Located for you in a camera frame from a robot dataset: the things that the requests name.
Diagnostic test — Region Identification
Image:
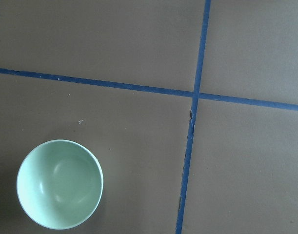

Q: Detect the green bowl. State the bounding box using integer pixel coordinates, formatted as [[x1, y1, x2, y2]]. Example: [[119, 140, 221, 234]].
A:
[[16, 139, 104, 230]]

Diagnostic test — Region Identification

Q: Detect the brown paper table cover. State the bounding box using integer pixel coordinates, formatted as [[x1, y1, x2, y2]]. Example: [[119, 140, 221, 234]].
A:
[[0, 0, 298, 234]]

